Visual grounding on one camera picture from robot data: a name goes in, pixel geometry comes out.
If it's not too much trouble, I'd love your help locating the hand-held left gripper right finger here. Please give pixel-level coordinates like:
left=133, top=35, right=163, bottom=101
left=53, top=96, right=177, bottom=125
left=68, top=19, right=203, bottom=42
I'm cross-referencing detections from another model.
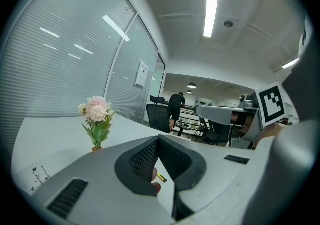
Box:
left=157, top=134, right=255, bottom=222

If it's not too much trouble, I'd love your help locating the person's left hand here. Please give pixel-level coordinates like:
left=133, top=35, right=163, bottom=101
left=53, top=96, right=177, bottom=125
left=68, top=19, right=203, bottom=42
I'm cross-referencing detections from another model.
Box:
left=151, top=167, right=162, bottom=195

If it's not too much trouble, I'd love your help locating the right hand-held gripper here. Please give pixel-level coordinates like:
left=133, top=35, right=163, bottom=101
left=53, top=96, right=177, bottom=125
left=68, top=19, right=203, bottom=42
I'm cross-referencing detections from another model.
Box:
left=195, top=82, right=287, bottom=150

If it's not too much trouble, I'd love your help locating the person's right forearm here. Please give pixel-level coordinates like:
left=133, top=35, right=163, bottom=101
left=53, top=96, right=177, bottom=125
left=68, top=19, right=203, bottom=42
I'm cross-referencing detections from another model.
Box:
left=252, top=121, right=285, bottom=150

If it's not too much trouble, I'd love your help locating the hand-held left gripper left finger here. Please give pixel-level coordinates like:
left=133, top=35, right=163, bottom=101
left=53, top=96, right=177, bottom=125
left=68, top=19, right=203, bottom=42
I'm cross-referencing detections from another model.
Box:
left=31, top=135, right=174, bottom=225

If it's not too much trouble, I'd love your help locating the pink flower bouquet in pot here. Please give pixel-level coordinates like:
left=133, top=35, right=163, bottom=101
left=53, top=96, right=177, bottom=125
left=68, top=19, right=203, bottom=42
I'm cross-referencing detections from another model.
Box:
left=77, top=95, right=119, bottom=153

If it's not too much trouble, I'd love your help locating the black mesh office chair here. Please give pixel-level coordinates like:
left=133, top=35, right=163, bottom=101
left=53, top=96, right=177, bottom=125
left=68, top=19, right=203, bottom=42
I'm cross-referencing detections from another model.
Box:
left=145, top=95, right=172, bottom=134

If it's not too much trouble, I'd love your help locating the person's grey garment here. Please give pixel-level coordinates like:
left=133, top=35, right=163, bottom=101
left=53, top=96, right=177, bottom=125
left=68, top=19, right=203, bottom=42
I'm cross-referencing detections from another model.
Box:
left=239, top=13, right=320, bottom=225

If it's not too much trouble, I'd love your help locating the white paper notice on glass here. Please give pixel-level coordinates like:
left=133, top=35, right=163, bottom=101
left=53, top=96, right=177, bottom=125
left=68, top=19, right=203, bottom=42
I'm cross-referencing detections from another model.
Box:
left=134, top=59, right=150, bottom=87

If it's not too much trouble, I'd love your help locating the grey gripper camera box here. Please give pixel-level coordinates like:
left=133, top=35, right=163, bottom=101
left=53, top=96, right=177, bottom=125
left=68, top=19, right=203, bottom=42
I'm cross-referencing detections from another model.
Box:
left=238, top=93, right=257, bottom=109

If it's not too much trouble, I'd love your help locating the long ceiling light panel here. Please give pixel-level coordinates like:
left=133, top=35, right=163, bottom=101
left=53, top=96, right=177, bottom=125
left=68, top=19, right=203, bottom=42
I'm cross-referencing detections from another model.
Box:
left=203, top=0, right=220, bottom=38
left=281, top=57, right=301, bottom=70

